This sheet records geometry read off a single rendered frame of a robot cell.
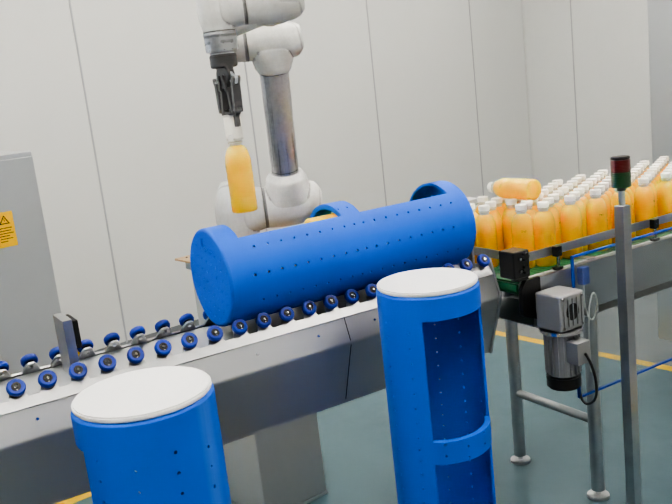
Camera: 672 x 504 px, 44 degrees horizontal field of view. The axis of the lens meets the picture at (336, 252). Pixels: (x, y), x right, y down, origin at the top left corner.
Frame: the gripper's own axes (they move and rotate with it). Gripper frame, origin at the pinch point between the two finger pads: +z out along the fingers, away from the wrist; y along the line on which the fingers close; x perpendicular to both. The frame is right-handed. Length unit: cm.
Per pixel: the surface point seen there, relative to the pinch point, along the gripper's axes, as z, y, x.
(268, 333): 58, 9, -3
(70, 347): 49, 3, -55
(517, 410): 128, -20, 116
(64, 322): 42, 3, -55
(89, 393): 46, 49, -63
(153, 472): 58, 69, -59
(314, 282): 46.1, 11.3, 13.2
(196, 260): 36.6, -10.1, -12.8
